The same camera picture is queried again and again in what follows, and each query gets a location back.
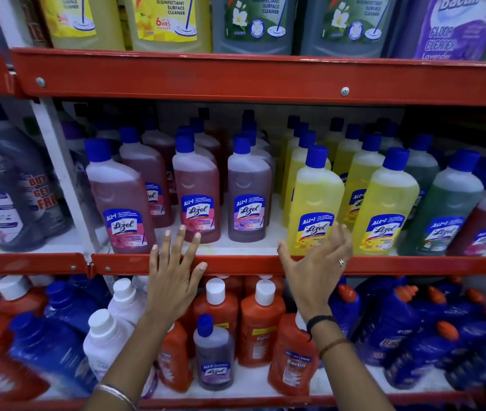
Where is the black wrist band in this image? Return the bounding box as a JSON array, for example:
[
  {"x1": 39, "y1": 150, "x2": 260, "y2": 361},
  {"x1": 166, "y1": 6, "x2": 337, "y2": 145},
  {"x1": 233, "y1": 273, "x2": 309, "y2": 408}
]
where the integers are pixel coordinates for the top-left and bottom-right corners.
[{"x1": 306, "y1": 314, "x2": 339, "y2": 341}]

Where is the group of yellow cleaner bottles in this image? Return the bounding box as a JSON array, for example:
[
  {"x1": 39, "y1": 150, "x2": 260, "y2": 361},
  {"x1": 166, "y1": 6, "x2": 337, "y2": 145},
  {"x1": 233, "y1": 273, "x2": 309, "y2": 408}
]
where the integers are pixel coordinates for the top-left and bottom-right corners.
[{"x1": 275, "y1": 115, "x2": 420, "y2": 256}]

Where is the brown thread bracelet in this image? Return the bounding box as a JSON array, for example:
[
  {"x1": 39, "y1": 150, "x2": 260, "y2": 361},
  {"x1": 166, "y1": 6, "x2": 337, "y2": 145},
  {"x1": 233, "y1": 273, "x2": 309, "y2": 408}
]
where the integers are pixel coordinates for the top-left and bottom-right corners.
[{"x1": 319, "y1": 338, "x2": 353, "y2": 360}]

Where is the person's right forearm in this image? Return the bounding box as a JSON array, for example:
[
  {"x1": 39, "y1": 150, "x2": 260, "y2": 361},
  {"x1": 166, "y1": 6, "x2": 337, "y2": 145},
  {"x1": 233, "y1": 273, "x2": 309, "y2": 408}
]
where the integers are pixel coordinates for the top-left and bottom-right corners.
[{"x1": 305, "y1": 317, "x2": 396, "y2": 411}]

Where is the person's left hand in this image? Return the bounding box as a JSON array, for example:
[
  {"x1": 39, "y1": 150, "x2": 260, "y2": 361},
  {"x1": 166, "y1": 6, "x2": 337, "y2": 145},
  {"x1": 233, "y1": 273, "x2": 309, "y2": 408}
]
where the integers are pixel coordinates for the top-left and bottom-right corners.
[{"x1": 146, "y1": 229, "x2": 208, "y2": 322}]

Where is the person's right hand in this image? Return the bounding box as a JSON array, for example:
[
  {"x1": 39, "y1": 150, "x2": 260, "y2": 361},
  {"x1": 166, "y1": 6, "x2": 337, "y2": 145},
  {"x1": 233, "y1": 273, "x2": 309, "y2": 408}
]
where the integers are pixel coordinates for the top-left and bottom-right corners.
[{"x1": 277, "y1": 222, "x2": 354, "y2": 323}]

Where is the dark red bottle blue cap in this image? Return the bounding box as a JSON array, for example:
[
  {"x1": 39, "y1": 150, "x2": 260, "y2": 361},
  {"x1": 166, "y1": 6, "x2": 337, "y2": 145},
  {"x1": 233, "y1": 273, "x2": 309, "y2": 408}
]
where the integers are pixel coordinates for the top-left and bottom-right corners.
[{"x1": 447, "y1": 180, "x2": 486, "y2": 257}]

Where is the group of pink cleaner bottles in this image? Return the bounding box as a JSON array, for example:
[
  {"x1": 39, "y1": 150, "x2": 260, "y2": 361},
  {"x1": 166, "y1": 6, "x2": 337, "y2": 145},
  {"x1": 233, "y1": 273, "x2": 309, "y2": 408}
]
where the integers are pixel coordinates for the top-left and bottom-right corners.
[{"x1": 61, "y1": 108, "x2": 226, "y2": 255}]

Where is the small purple cleaner bottle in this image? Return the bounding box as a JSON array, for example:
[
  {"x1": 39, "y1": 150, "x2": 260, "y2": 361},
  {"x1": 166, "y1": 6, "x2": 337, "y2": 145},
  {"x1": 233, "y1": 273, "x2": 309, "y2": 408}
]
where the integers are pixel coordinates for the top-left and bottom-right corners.
[{"x1": 192, "y1": 313, "x2": 235, "y2": 392}]

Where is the purple bottle with blue cap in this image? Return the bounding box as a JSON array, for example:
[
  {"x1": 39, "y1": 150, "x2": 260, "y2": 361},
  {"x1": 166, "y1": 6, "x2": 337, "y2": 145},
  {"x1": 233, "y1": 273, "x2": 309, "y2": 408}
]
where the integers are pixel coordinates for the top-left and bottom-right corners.
[
  {"x1": 241, "y1": 129, "x2": 276, "y2": 227},
  {"x1": 227, "y1": 136, "x2": 273, "y2": 243},
  {"x1": 241, "y1": 109, "x2": 270, "y2": 144}
]

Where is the large green cleaner bottle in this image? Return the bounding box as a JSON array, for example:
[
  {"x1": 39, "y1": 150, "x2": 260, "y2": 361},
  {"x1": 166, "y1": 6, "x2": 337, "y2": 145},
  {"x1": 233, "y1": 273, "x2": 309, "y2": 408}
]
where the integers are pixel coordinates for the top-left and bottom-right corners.
[
  {"x1": 211, "y1": 0, "x2": 298, "y2": 56},
  {"x1": 299, "y1": 0, "x2": 399, "y2": 59}
]

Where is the silver bangle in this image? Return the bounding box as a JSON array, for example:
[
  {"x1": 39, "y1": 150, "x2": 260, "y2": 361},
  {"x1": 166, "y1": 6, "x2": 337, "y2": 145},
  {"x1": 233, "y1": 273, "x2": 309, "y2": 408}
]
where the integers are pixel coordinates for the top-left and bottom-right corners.
[{"x1": 94, "y1": 383, "x2": 138, "y2": 410}]

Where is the long red shelf beam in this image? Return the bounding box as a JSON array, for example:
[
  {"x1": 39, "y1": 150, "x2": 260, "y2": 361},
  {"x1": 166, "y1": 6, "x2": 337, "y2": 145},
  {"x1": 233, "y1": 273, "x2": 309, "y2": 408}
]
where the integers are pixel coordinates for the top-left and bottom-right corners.
[
  {"x1": 90, "y1": 252, "x2": 486, "y2": 277},
  {"x1": 9, "y1": 48, "x2": 486, "y2": 108}
]

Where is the group of orange cleaner bottles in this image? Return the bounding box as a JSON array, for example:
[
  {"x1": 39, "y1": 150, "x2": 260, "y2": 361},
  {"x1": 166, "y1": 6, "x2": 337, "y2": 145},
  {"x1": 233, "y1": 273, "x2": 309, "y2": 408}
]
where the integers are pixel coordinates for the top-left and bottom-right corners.
[{"x1": 156, "y1": 274, "x2": 322, "y2": 397}]

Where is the group of blue orange-capped bottles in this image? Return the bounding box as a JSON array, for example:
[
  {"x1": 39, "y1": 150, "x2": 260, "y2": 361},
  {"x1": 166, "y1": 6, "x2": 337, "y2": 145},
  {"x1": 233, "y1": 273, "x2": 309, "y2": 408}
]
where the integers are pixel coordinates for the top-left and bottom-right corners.
[{"x1": 328, "y1": 275, "x2": 486, "y2": 392}]

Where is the large purple cleaner bottle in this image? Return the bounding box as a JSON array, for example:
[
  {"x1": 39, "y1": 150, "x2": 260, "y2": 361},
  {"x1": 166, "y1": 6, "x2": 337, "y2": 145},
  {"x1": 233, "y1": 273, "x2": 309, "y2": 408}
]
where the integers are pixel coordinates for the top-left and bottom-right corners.
[{"x1": 391, "y1": 0, "x2": 486, "y2": 61}]

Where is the green bottle with blue cap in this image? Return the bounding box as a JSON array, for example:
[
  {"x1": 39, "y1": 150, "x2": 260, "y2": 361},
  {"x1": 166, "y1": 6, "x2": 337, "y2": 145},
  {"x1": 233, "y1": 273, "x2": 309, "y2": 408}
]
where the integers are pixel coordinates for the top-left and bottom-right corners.
[
  {"x1": 402, "y1": 132, "x2": 440, "y2": 231},
  {"x1": 398, "y1": 149, "x2": 485, "y2": 257}
]

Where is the white shelf upright post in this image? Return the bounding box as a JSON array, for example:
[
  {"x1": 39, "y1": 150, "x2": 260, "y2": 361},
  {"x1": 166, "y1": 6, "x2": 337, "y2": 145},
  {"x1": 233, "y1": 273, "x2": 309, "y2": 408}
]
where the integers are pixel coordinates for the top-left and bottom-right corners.
[{"x1": 0, "y1": 0, "x2": 103, "y2": 254}]

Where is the large yellow cleaner bottle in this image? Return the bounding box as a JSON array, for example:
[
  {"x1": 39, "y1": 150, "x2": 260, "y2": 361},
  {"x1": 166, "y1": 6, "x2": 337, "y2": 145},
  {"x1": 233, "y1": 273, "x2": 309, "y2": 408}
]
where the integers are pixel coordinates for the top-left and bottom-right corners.
[
  {"x1": 122, "y1": 0, "x2": 213, "y2": 54},
  {"x1": 37, "y1": 0, "x2": 126, "y2": 51}
]

